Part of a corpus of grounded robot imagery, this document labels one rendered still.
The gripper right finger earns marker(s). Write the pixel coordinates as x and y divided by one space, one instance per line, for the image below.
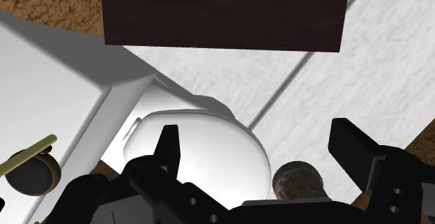
391 172

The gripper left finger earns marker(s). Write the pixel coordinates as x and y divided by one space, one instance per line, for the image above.
159 189

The dark brown cylinder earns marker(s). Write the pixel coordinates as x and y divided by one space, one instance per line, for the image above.
297 180

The yellow stick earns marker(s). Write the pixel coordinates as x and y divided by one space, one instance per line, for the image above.
23 156

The dark wood robot stand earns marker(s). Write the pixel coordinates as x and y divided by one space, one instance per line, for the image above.
224 12

